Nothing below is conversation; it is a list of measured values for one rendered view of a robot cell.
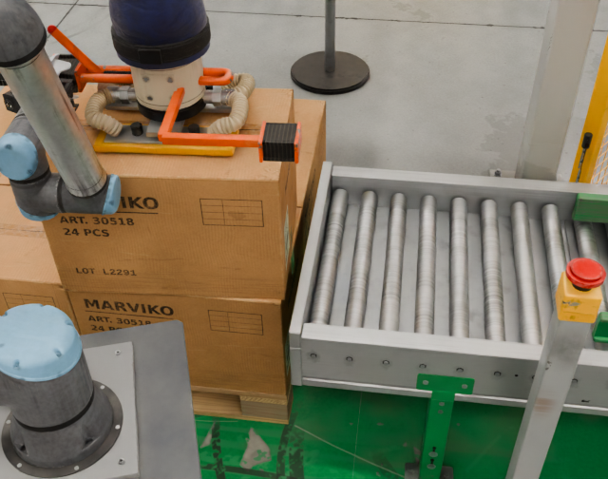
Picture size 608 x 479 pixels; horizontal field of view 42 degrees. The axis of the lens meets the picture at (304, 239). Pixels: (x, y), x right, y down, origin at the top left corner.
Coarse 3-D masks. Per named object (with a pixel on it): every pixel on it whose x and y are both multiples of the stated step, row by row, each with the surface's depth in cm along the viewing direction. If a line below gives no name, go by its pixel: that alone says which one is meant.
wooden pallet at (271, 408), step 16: (208, 400) 247; (224, 400) 247; (240, 400) 237; (256, 400) 236; (272, 400) 235; (288, 400) 237; (224, 416) 244; (240, 416) 243; (256, 416) 242; (272, 416) 240; (288, 416) 240
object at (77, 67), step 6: (54, 54) 192; (60, 54) 193; (66, 54) 192; (66, 60) 192; (72, 60) 192; (78, 60) 192; (72, 66) 190; (78, 66) 187; (84, 66) 190; (66, 72) 188; (72, 72) 188; (78, 72) 187; (84, 72) 190; (60, 78) 186; (66, 78) 186; (72, 78) 186; (78, 78) 187; (78, 84) 188; (84, 84) 191
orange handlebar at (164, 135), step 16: (96, 80) 188; (112, 80) 188; (128, 80) 187; (208, 80) 186; (224, 80) 186; (176, 96) 180; (176, 112) 176; (160, 128) 171; (176, 144) 169; (192, 144) 169; (208, 144) 168; (224, 144) 168; (240, 144) 168; (256, 144) 167
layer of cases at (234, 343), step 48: (0, 96) 285; (0, 192) 243; (0, 240) 226; (0, 288) 218; (48, 288) 215; (288, 288) 218; (192, 336) 220; (240, 336) 217; (288, 336) 226; (192, 384) 235; (240, 384) 232; (288, 384) 235
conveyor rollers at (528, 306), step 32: (512, 224) 229; (544, 224) 228; (576, 224) 228; (320, 288) 209; (352, 288) 209; (384, 288) 210; (416, 288) 211; (320, 320) 200; (352, 320) 200; (384, 320) 200; (416, 320) 201
